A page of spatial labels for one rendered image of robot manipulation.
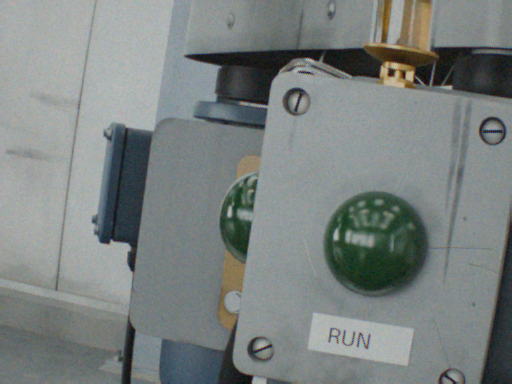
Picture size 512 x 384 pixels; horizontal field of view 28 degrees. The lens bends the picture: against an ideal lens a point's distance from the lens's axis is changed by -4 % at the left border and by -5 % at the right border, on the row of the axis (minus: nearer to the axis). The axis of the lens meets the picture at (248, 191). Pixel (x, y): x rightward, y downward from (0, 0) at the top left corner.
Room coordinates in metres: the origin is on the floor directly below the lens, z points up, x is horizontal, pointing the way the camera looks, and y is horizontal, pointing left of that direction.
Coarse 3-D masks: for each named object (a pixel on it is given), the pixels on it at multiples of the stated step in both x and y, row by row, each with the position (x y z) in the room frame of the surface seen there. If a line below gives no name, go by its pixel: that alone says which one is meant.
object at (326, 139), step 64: (320, 128) 0.31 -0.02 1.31; (384, 128) 0.30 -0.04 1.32; (448, 128) 0.30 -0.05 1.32; (256, 192) 0.31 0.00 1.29; (320, 192) 0.31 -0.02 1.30; (448, 192) 0.30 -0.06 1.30; (256, 256) 0.31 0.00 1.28; (320, 256) 0.30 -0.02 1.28; (448, 256) 0.29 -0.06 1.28; (256, 320) 0.31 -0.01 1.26; (384, 320) 0.30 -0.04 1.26; (448, 320) 0.29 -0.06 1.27
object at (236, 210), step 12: (240, 180) 0.33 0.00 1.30; (252, 180) 0.32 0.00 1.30; (228, 192) 0.33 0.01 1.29; (240, 192) 0.32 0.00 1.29; (252, 192) 0.32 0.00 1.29; (228, 204) 0.32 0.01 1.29; (240, 204) 0.32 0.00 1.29; (252, 204) 0.32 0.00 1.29; (228, 216) 0.32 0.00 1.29; (240, 216) 0.32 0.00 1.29; (252, 216) 0.32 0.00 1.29; (228, 228) 0.32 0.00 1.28; (240, 228) 0.32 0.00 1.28; (228, 240) 0.32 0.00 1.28; (240, 240) 0.32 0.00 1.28; (240, 252) 0.32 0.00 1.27
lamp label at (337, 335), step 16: (320, 320) 0.30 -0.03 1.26; (336, 320) 0.30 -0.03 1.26; (352, 320) 0.30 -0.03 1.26; (320, 336) 0.30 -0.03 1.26; (336, 336) 0.30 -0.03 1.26; (352, 336) 0.30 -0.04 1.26; (368, 336) 0.30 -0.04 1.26; (384, 336) 0.30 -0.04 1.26; (400, 336) 0.30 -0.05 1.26; (336, 352) 0.30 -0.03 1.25; (352, 352) 0.30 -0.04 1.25; (368, 352) 0.30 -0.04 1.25; (384, 352) 0.30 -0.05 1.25; (400, 352) 0.30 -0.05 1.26
